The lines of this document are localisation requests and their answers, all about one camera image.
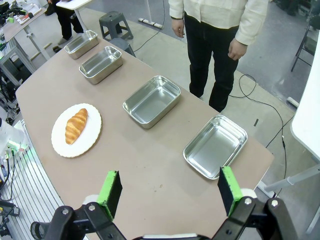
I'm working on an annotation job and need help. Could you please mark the person's left forearm cream sleeve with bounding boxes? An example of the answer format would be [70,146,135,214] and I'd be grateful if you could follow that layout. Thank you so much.
[234,0,270,46]

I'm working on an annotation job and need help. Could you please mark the person's right hand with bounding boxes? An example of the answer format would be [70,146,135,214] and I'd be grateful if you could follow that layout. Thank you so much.
[171,17,186,38]

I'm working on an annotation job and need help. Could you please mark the person in cream shirt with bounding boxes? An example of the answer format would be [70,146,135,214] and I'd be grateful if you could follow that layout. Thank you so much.
[168,0,270,113]

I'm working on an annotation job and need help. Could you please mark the golden croissant bread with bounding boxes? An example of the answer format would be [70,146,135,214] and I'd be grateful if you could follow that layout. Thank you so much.
[65,107,89,145]

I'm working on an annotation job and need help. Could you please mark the white side table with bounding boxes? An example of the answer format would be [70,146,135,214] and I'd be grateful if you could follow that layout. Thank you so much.
[56,0,92,33]

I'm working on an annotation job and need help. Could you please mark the steel rectangular container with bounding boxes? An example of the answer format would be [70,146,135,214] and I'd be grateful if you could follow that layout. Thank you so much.
[78,45,124,85]
[182,114,249,180]
[122,75,182,130]
[63,30,100,60]

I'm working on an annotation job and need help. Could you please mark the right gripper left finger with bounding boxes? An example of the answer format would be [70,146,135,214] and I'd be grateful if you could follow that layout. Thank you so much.
[49,170,126,240]

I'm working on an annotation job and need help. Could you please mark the person's left hand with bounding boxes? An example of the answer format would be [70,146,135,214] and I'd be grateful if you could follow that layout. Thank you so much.
[227,37,248,61]

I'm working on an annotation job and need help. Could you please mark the cluttered wooden top workbench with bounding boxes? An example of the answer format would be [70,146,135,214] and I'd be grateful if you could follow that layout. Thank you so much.
[0,0,50,83]

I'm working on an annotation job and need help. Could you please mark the grey plastic stool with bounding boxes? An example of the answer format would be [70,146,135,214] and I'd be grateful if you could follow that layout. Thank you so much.
[98,11,135,42]
[109,37,137,58]

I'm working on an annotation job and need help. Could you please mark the black chair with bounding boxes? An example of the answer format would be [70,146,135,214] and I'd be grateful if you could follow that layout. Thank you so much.
[291,14,320,73]

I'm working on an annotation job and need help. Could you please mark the white box with green light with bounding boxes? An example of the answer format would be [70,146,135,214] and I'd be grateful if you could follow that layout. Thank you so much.
[0,119,30,166]

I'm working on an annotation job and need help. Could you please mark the background person black trousers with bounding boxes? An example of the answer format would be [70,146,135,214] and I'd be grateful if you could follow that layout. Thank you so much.
[44,0,85,46]

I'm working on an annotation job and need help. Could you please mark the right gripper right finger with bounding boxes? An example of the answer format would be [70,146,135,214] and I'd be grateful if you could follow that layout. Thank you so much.
[212,166,300,240]

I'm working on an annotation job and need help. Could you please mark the person's right forearm cream sleeve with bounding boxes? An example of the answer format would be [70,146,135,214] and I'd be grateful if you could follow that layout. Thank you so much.
[168,0,186,19]

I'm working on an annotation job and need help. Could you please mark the white ridged base plate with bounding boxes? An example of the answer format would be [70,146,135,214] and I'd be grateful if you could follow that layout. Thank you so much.
[0,119,65,240]

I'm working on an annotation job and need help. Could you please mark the white scalloped plate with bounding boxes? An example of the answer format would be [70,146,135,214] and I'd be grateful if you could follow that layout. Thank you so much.
[51,103,103,158]

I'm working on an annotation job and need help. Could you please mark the large white table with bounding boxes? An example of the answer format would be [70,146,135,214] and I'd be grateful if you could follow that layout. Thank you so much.
[262,62,320,240]

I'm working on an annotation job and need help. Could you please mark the black floor cable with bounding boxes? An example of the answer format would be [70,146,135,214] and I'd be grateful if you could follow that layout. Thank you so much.
[226,73,288,198]
[129,0,167,58]

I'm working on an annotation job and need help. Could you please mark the white power strip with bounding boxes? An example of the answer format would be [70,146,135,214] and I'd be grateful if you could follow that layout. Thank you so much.
[138,17,162,28]

